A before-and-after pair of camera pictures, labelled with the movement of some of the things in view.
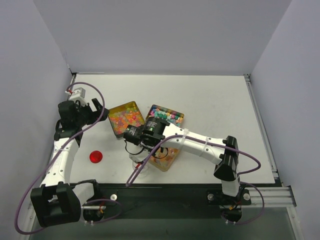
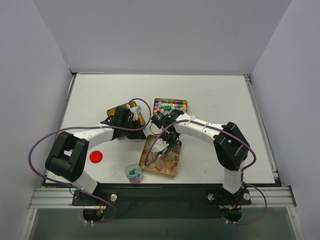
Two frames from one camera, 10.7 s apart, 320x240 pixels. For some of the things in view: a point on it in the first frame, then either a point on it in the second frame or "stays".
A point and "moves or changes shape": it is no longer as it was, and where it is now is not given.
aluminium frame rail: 272,197 stays
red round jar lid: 95,156 stays
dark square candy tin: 122,116 stays
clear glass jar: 145,170 moves or changes shape
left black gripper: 89,113 to 135,132
